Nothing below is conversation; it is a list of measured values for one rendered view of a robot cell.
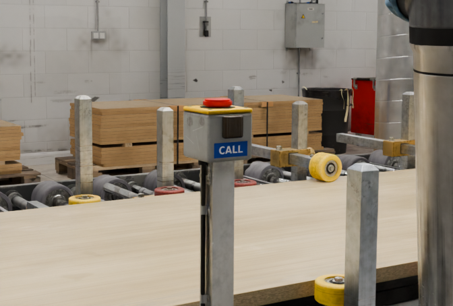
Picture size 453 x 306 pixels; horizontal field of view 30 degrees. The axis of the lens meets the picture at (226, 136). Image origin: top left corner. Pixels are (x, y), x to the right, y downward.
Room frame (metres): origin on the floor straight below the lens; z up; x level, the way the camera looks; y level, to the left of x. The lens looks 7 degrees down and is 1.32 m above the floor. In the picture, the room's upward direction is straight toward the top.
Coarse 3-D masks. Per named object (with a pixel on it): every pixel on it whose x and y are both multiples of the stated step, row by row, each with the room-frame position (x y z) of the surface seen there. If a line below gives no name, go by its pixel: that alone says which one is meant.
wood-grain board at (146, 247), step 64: (192, 192) 2.20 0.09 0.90; (256, 192) 2.21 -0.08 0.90; (320, 192) 2.21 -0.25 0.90; (384, 192) 2.22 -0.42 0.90; (0, 256) 1.55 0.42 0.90; (64, 256) 1.55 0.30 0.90; (128, 256) 1.56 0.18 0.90; (192, 256) 1.56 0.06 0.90; (256, 256) 1.56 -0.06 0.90; (320, 256) 1.56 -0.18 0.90; (384, 256) 1.57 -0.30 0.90
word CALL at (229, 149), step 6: (216, 144) 1.10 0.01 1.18; (222, 144) 1.11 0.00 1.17; (228, 144) 1.11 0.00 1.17; (234, 144) 1.12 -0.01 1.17; (240, 144) 1.12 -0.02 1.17; (246, 144) 1.13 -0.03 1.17; (216, 150) 1.10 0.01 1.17; (222, 150) 1.11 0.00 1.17; (228, 150) 1.11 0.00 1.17; (234, 150) 1.12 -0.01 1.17; (240, 150) 1.12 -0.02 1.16; (246, 150) 1.13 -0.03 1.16; (216, 156) 1.10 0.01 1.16; (222, 156) 1.11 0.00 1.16; (228, 156) 1.11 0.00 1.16; (234, 156) 1.12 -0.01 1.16
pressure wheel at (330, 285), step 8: (320, 280) 1.38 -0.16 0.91; (328, 280) 1.39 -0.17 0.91; (336, 280) 1.38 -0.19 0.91; (320, 288) 1.36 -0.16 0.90; (328, 288) 1.35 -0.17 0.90; (336, 288) 1.35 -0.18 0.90; (320, 296) 1.36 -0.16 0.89; (328, 296) 1.35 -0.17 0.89; (336, 296) 1.35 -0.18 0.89; (328, 304) 1.35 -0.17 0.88; (336, 304) 1.35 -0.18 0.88
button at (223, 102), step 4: (204, 100) 1.15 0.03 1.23; (208, 100) 1.13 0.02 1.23; (212, 100) 1.13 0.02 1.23; (216, 100) 1.13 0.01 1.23; (220, 100) 1.13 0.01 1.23; (224, 100) 1.13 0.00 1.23; (228, 100) 1.13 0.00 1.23; (204, 104) 1.13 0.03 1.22; (208, 104) 1.13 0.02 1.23; (212, 104) 1.13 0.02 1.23; (216, 104) 1.12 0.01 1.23; (220, 104) 1.12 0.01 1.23; (224, 104) 1.13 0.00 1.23; (228, 104) 1.13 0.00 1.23
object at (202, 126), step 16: (192, 112) 1.14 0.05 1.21; (208, 112) 1.10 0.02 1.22; (224, 112) 1.11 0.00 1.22; (240, 112) 1.12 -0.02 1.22; (192, 128) 1.13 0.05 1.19; (208, 128) 1.10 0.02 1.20; (192, 144) 1.13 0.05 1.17; (208, 144) 1.10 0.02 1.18; (208, 160) 1.10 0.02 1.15; (224, 160) 1.11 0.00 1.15
